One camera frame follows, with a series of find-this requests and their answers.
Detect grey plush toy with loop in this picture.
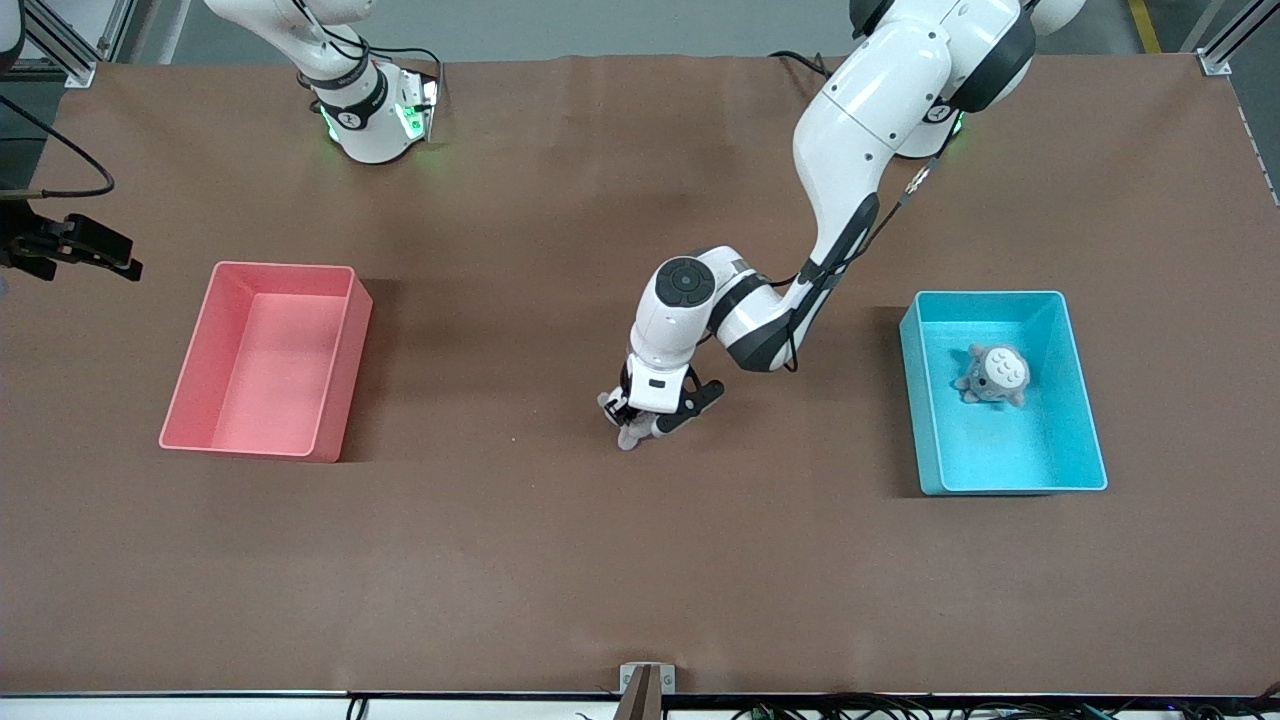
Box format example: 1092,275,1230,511
952,343,1031,409

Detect pink plastic box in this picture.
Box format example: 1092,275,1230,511
158,262,375,463

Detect blue plastic box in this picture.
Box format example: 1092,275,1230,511
898,290,1109,497

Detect brown table cover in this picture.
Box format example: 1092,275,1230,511
0,52,1280,696

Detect metal right base connector plate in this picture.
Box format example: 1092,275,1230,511
398,66,443,143

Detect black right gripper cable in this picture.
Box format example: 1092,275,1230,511
0,94,117,201

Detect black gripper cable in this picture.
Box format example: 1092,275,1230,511
0,94,117,201
745,140,951,373

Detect black left camera bracket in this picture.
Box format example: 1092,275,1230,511
675,368,728,426

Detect slanted aluminium frame profile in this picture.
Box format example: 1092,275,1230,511
1180,0,1280,78
20,15,98,89

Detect grey metal bracket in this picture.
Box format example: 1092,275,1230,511
619,662,677,694

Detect brown wooden post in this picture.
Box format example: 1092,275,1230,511
612,666,663,720

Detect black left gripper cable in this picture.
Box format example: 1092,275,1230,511
745,140,951,373

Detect black left base cable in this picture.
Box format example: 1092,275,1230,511
768,50,833,79

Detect black base cable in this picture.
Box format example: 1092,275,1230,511
290,0,447,113
768,50,833,79

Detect black right base cable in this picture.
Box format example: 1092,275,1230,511
290,0,447,113

